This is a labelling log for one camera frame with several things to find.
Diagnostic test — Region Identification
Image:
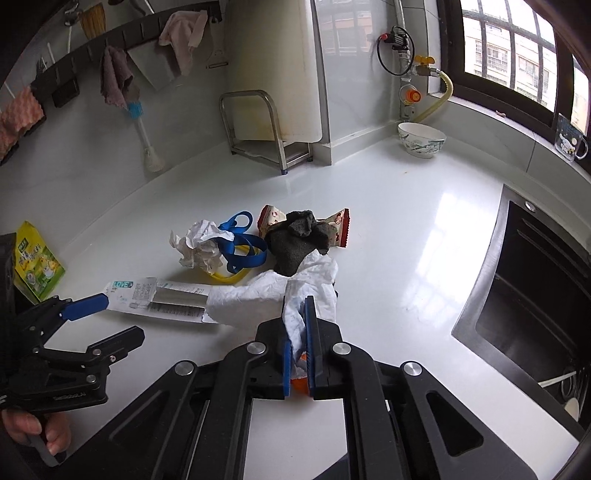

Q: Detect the mauve hanging cloth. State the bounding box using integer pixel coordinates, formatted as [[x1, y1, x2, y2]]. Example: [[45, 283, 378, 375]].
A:
[[100, 45, 136, 110]]

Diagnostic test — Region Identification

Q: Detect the black kitchen sink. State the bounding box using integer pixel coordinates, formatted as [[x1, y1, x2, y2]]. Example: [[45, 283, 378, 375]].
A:
[[451, 183, 591, 440]]

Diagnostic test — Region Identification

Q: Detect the red white snack wrapper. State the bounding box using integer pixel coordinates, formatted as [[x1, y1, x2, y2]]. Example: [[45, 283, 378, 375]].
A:
[[256, 205, 351, 250]]

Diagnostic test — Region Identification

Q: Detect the straw brush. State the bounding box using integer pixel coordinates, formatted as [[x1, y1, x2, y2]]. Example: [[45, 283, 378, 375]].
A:
[[80, 4, 107, 38]]

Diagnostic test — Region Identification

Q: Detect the hanging peeler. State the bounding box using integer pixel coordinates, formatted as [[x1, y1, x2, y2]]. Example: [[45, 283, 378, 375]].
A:
[[206, 36, 230, 69]]

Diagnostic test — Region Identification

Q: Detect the pink hanging cloth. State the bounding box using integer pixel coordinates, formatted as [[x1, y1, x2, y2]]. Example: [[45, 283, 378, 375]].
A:
[[158, 10, 209, 77]]

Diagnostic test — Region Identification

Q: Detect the blue strap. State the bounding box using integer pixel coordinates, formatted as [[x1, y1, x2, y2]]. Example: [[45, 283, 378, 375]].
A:
[[218, 211, 269, 273]]

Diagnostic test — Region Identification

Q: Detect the long white printed package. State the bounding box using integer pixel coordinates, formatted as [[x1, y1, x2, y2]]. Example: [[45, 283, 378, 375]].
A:
[[102, 276, 223, 325]]

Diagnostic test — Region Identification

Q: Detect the green yellow pouch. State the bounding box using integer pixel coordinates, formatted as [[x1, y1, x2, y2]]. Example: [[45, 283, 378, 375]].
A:
[[13, 220, 66, 299]]

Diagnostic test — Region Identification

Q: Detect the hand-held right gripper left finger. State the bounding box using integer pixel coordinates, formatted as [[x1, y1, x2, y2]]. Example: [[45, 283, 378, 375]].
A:
[[56, 318, 294, 480]]

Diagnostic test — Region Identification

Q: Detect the black wall rail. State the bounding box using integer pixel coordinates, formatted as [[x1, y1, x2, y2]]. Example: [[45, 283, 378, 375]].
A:
[[30, 0, 225, 100]]

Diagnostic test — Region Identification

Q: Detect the pink wavy dishcloth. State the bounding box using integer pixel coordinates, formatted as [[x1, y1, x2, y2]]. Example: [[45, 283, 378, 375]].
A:
[[0, 87, 47, 160]]

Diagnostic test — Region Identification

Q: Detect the white plastic bag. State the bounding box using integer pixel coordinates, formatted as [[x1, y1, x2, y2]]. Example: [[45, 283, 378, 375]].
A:
[[204, 250, 341, 352]]

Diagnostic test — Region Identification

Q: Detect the blue white bottle brush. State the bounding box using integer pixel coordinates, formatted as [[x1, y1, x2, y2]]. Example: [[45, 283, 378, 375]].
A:
[[125, 99, 166, 173]]

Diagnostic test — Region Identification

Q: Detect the small orange wrapper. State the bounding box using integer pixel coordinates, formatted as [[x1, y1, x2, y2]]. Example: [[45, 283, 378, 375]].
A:
[[290, 352, 310, 396]]

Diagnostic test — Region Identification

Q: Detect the yellow plastic ring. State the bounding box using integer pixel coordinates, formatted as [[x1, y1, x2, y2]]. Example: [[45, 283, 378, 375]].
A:
[[203, 244, 253, 284]]

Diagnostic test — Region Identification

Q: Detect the yellow hose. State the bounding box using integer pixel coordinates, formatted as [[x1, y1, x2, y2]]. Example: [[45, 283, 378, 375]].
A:
[[410, 72, 456, 125]]

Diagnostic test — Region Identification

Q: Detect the grey hanging sheet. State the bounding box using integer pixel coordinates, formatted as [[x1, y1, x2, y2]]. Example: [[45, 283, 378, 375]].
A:
[[126, 43, 181, 91]]

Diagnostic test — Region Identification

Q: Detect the person's left hand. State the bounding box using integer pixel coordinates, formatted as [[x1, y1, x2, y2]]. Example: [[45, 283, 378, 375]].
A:
[[0, 408, 73, 457]]

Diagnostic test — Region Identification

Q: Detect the dark grey cloth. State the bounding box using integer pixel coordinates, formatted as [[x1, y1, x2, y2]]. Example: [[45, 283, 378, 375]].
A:
[[267, 209, 331, 278]]

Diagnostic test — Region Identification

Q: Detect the large white cutting board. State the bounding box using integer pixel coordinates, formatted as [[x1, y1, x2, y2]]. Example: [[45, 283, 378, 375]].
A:
[[224, 0, 324, 144]]

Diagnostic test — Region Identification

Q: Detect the black cable loop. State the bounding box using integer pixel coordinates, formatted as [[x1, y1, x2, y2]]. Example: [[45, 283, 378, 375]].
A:
[[376, 25, 412, 76]]

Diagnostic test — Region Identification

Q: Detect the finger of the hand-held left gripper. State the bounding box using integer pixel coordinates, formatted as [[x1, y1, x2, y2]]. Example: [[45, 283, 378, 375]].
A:
[[33, 325, 147, 371], [17, 294, 110, 345]]

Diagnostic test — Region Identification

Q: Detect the small metal rack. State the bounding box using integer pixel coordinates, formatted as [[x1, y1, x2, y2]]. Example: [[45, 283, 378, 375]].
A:
[[219, 89, 315, 175]]

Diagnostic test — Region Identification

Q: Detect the dark framed window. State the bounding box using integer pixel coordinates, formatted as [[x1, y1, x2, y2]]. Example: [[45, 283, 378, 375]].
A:
[[438, 0, 591, 126]]

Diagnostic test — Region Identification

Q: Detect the small black rail holder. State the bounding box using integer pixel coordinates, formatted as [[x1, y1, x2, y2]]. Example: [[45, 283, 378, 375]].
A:
[[51, 78, 81, 108]]

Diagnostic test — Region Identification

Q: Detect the glass mug with cartoon print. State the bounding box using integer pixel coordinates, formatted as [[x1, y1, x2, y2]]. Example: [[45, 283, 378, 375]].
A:
[[553, 113, 590, 162]]

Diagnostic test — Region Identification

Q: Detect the yellow gas valve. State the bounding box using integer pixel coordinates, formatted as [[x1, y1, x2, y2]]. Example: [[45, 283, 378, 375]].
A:
[[413, 55, 441, 77]]

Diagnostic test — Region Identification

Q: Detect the white patterned bowl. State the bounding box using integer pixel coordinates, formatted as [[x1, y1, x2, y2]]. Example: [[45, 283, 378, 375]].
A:
[[397, 121, 448, 160]]

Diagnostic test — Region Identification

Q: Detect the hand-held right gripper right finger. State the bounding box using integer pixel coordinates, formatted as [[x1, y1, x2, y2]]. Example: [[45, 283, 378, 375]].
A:
[[302, 295, 550, 480]]

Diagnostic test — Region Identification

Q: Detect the white paper ball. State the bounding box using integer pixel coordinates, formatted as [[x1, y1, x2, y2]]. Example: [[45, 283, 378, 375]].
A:
[[169, 219, 236, 274]]

